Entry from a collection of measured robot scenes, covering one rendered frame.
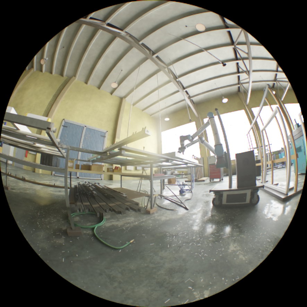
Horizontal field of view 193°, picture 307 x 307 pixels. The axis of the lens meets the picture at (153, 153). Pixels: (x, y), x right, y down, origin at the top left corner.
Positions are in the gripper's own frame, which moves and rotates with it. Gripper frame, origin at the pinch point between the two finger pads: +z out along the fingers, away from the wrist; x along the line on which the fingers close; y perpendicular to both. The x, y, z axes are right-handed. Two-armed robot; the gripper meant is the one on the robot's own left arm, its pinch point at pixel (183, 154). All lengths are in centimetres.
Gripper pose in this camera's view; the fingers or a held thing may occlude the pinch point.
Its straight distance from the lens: 161.4
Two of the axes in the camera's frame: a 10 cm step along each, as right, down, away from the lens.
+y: -6.4, -1.6, -7.5
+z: 0.1, 9.8, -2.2
